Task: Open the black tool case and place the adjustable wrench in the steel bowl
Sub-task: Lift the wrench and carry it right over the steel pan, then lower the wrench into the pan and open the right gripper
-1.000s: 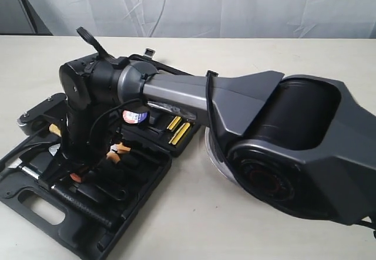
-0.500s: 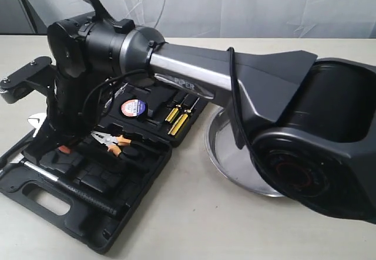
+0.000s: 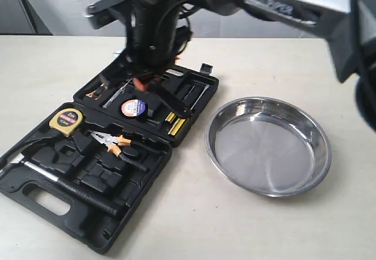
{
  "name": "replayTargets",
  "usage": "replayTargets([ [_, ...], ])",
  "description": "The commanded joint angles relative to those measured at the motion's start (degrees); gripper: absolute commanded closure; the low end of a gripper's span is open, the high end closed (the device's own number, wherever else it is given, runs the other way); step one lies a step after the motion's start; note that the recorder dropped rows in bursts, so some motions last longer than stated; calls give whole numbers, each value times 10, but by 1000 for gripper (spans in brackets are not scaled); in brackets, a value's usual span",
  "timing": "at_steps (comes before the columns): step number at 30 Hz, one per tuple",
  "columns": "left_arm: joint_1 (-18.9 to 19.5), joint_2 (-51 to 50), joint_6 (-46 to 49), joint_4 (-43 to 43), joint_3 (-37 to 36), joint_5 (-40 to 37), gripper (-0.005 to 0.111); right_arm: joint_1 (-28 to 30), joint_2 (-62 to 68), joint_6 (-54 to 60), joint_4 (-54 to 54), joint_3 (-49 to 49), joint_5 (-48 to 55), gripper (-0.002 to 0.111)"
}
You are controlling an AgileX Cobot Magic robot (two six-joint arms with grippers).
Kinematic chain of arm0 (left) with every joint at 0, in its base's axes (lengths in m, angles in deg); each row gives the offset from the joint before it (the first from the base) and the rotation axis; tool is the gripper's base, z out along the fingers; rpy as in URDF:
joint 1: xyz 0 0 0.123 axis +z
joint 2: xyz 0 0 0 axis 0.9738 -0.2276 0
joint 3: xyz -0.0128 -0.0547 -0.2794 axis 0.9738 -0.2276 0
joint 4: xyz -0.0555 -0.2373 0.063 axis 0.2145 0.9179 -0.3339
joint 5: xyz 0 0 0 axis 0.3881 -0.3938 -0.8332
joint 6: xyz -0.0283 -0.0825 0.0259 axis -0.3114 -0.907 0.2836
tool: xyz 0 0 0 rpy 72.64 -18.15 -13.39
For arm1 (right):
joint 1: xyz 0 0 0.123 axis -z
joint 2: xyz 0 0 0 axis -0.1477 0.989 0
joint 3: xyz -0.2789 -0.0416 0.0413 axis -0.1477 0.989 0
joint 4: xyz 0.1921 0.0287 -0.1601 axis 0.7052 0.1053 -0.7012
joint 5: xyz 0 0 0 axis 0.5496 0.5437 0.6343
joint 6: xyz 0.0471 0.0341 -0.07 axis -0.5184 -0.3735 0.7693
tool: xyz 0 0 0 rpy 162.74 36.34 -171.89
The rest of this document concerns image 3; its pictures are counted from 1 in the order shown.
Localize yellow tape measure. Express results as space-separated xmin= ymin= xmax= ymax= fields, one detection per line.
xmin=49 ymin=108 xmax=83 ymax=137

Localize black electrical tape roll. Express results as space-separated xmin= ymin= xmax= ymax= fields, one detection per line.
xmin=120 ymin=99 xmax=147 ymax=119

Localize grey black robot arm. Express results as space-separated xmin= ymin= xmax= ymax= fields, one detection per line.
xmin=131 ymin=0 xmax=375 ymax=128

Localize black handled hammer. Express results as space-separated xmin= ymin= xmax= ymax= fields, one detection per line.
xmin=12 ymin=154 xmax=122 ymax=218

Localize black plastic tool case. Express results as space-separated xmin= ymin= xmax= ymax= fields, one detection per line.
xmin=1 ymin=64 xmax=219 ymax=254

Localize orange handled pliers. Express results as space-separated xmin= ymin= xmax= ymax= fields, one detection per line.
xmin=90 ymin=130 xmax=149 ymax=173

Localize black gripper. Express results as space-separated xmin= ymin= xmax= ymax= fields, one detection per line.
xmin=128 ymin=0 xmax=182 ymax=92

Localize round steel tray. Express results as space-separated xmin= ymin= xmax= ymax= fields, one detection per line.
xmin=204 ymin=97 xmax=332 ymax=198

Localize silver adjustable wrench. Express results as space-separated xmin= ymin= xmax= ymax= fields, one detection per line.
xmin=113 ymin=49 xmax=192 ymax=119

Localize yellow black screwdriver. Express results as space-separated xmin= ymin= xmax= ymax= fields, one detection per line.
xmin=168 ymin=85 xmax=210 ymax=136
xmin=165 ymin=112 xmax=176 ymax=123

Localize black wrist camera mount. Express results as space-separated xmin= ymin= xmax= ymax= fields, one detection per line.
xmin=85 ymin=0 xmax=133 ymax=29

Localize white backdrop curtain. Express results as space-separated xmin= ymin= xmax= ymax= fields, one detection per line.
xmin=11 ymin=0 xmax=376 ymax=39

